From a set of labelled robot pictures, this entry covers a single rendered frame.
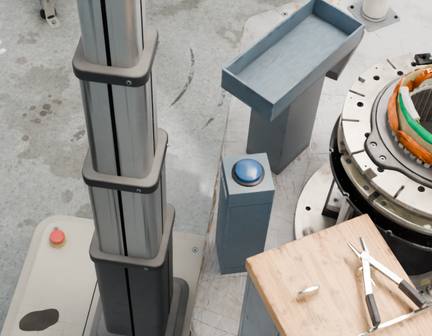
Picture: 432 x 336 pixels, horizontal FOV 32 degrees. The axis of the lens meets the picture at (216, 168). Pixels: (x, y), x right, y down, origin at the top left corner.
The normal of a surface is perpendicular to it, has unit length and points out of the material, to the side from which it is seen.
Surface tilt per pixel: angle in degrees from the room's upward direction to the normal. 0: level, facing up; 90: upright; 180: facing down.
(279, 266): 0
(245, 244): 90
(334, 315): 0
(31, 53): 0
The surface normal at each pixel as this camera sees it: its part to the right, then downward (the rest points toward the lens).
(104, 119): -0.14, 0.80
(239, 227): 0.15, 0.81
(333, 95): 0.04, -0.58
